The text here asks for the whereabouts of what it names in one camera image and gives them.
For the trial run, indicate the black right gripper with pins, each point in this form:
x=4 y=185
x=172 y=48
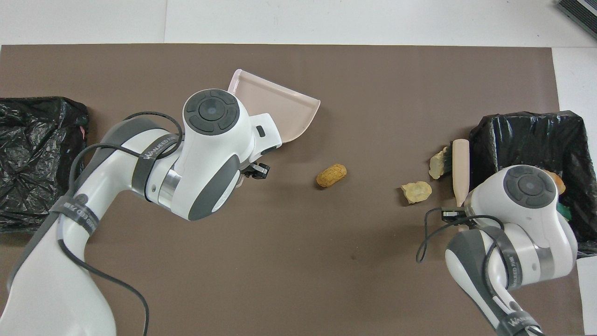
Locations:
x=453 y=215

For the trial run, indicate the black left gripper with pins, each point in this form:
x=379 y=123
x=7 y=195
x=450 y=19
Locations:
x=259 y=171

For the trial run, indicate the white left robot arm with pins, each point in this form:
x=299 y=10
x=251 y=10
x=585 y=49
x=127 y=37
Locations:
x=210 y=140

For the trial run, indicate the brown peanut-shaped sponge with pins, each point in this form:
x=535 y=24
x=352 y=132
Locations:
x=331 y=175

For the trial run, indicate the beige plastic dustpan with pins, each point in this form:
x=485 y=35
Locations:
x=280 y=107

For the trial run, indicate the blocky pale yellow foam chunk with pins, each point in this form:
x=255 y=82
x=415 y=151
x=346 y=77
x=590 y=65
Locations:
x=438 y=163

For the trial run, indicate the black bag bin pink mark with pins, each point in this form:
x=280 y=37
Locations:
x=28 y=140

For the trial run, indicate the green yellow sponge piece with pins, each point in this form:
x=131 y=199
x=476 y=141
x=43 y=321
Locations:
x=564 y=213

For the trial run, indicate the black bag-lined bin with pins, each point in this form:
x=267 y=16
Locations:
x=513 y=140

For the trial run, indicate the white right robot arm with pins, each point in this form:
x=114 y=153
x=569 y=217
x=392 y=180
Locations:
x=527 y=205

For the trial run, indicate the grey slatted device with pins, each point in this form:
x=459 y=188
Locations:
x=580 y=11

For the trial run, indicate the brown table mat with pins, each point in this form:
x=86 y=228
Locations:
x=298 y=280

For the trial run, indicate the flat pale yellow foam chunk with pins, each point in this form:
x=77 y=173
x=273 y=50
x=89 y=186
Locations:
x=416 y=192

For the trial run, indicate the beige hand brush black bristles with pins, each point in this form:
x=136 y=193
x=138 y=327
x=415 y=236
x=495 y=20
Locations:
x=461 y=168

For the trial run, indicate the orange striped bread-shaped sponge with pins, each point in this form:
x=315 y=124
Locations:
x=557 y=183

